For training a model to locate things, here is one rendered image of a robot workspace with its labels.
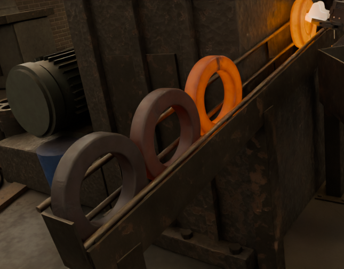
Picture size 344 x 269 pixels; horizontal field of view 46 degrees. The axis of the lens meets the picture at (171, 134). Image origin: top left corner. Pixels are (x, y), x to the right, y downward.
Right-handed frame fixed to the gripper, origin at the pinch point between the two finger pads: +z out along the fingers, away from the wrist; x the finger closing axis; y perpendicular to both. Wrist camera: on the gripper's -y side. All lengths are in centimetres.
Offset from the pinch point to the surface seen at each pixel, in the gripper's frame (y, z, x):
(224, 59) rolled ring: 0, -3, 54
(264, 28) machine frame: -1.7, 5.5, 16.5
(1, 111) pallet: -82, 152, 19
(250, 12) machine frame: 3.6, 7.0, 24.2
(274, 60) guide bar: -9.7, -0.5, 18.3
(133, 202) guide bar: -15, -9, 90
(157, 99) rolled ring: -2, -3, 78
